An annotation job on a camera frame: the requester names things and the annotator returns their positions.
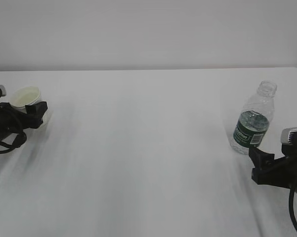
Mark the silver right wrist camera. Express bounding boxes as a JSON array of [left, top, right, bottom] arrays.
[[280, 127, 297, 146]]

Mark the white paper cup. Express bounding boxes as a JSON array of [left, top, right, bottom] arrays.
[[9, 86, 49, 129]]

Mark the clear plastic water bottle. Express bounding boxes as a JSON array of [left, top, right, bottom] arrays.
[[230, 80, 277, 155]]

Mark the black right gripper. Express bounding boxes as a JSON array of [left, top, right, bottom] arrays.
[[249, 145, 297, 189]]

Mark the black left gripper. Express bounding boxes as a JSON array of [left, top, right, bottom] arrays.
[[0, 101, 48, 141]]

